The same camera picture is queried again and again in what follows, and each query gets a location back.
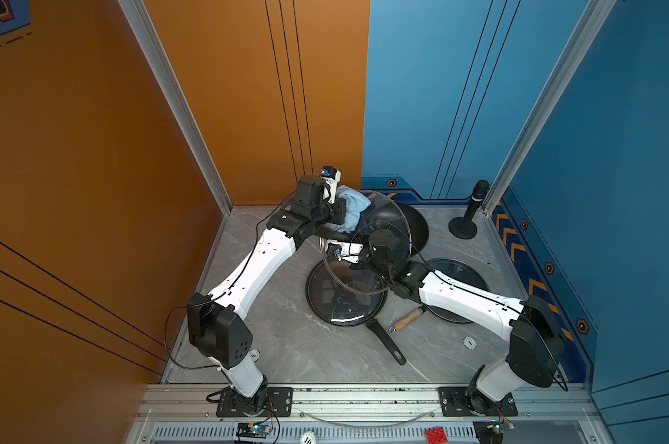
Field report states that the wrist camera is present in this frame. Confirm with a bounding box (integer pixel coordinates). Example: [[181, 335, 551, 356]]
[[321, 166, 341, 205], [323, 240, 364, 264]]

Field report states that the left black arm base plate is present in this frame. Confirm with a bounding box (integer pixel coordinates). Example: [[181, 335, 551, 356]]
[[216, 387, 294, 418]]

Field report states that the red perforated block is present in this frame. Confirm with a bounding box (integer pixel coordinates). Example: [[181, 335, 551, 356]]
[[424, 427, 448, 444]]

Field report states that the right white round marker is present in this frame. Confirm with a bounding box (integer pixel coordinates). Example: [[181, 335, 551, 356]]
[[463, 337, 477, 351]]

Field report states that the left white round marker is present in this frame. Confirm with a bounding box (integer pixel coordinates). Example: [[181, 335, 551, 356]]
[[249, 349, 261, 362]]

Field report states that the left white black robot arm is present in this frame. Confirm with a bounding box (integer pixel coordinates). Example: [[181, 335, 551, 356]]
[[183, 166, 370, 416]]

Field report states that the light blue microfibre cloth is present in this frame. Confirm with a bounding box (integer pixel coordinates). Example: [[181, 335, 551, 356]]
[[332, 186, 371, 233]]

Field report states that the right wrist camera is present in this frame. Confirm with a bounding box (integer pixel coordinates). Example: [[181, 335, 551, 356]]
[[323, 240, 364, 264]]

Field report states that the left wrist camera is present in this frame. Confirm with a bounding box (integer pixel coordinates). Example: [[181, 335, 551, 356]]
[[321, 166, 341, 205]]

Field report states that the black microphone on stand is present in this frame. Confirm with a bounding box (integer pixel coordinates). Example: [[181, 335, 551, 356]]
[[448, 179, 490, 240]]

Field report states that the small green circuit board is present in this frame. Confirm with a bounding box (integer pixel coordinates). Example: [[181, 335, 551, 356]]
[[234, 422, 275, 443]]

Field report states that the black frying pan long handle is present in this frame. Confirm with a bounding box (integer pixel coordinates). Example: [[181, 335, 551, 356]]
[[305, 258, 408, 366]]

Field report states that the aluminium front rail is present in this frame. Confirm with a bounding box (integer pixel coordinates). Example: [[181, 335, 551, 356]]
[[136, 383, 601, 423]]

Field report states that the white round marker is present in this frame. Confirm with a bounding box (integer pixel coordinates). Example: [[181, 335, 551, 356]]
[[249, 349, 261, 362], [463, 337, 477, 351]]

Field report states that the glass lid of pan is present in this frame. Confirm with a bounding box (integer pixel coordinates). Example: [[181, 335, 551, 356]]
[[426, 258, 490, 325]]

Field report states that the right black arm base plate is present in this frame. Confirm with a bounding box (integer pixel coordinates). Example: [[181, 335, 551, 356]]
[[438, 387, 518, 417]]

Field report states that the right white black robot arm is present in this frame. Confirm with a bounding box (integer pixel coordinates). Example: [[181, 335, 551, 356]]
[[342, 228, 567, 416]]

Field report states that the flat black pan wooden handle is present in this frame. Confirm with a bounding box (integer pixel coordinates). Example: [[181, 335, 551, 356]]
[[392, 258, 489, 325]]

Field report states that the right circuit board with wires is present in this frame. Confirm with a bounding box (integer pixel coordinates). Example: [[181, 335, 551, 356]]
[[487, 417, 516, 435]]

